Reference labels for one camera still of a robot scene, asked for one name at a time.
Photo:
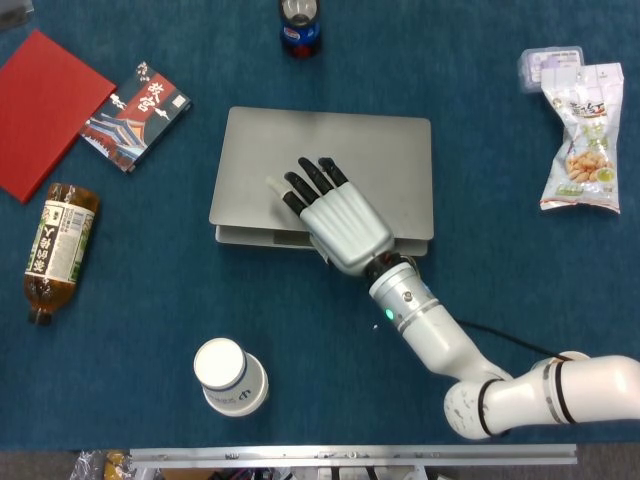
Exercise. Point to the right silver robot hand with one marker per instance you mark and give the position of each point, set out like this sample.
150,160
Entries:
345,225

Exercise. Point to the silver laptop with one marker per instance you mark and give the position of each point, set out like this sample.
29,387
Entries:
260,165

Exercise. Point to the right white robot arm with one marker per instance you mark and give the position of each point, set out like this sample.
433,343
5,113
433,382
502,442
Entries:
435,335

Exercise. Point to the illustrated Chinese palace book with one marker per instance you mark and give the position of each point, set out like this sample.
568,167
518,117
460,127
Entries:
135,120

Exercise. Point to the upturned white paper cup stack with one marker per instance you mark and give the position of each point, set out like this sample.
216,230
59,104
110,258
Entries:
225,370

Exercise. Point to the Pepsi cola bottle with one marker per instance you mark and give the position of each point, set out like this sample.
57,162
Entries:
300,35

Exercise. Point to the nut snack bag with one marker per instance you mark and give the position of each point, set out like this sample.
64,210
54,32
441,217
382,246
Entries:
585,165

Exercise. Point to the brown tea bottle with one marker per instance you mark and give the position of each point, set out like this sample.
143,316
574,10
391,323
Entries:
60,240

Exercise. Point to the red notebook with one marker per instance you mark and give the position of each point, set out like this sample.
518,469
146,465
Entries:
40,115

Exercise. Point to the crumpled clear plastic bag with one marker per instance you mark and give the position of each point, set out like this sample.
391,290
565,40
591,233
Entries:
87,462

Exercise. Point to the aluminium frame rail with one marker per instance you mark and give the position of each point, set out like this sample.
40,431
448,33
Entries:
350,452

